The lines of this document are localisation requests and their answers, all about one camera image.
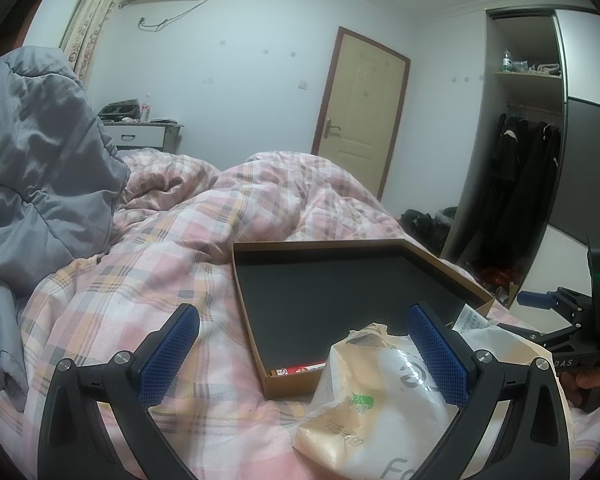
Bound air conditioner cable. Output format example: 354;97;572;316
117;0;207;32

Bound black cup tray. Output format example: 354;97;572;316
97;97;141;122

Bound grey quilt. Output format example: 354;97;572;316
0;46;131;396

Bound person's right hand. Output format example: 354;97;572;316
562;366;600;407

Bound floral curtain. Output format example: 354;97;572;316
60;0;131;86

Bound red tissue packet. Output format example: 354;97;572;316
270;360;328;377

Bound brown cardboard box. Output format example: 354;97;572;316
232;240;496;401

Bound beige and white plastic bag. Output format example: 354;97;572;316
292;307;577;480

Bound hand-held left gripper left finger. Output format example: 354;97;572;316
37;303;201;480

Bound hanging black clothes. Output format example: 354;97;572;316
487;112;564;261

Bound red cloth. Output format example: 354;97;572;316
480;266;519;292

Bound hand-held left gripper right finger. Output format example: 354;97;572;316
408;302;571;480

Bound cream door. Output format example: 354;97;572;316
311;26;412;201

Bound wardrobe with sliding door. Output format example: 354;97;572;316
440;7;600;311

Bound black bag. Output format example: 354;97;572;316
400;206;461;257

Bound white nightstand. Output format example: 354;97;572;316
102;121;184;154

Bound pink plaid quilt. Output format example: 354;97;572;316
0;150;600;480

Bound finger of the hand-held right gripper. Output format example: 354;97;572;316
517;287;581;322
497;322;573;358

